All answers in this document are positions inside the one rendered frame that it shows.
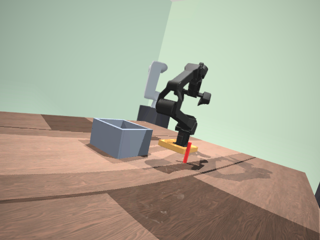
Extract red peg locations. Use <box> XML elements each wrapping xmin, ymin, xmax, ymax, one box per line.
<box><xmin>183</xmin><ymin>142</ymin><xmax>192</xmax><ymax>163</ymax></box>

